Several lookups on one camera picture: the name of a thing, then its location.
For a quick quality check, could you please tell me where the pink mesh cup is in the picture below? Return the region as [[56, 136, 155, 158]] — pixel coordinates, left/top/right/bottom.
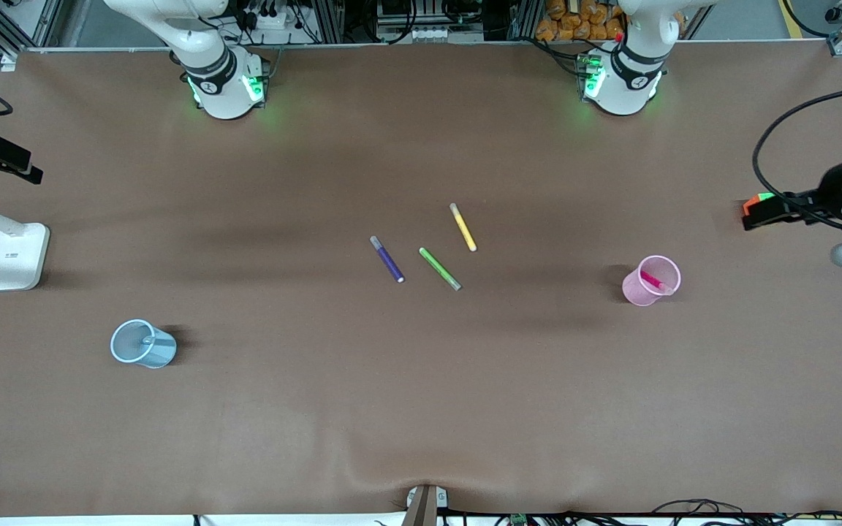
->
[[622, 255, 683, 307]]

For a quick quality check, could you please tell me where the light blue mesh cup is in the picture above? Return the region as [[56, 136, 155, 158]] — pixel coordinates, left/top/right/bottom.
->
[[110, 319, 178, 370]]

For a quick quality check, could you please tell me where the white power strip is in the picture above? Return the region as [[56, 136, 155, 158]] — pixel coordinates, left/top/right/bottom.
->
[[246, 9, 289, 30]]

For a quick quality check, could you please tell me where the orange snack bag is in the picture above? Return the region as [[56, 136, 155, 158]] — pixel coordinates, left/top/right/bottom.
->
[[536, 0, 685, 42]]

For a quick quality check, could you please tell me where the yellow marker pen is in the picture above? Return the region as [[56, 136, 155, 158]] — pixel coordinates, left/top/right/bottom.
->
[[449, 202, 478, 253]]

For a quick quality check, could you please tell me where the green marker pen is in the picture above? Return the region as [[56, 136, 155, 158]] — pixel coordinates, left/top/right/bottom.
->
[[419, 247, 463, 291]]

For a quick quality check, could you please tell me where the long white socket strip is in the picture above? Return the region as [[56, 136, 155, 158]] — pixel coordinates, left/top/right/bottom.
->
[[410, 28, 485, 42]]

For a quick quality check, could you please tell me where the purple marker pen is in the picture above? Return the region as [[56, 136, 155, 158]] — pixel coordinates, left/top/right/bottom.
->
[[370, 235, 406, 283]]

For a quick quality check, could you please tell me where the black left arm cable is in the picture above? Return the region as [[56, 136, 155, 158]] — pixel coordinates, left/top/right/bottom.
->
[[751, 83, 842, 233]]

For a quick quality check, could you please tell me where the black looped cable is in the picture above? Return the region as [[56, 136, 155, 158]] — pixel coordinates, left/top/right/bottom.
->
[[651, 499, 747, 521]]

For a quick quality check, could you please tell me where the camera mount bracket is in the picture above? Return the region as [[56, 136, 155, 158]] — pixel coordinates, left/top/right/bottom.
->
[[401, 484, 449, 526]]

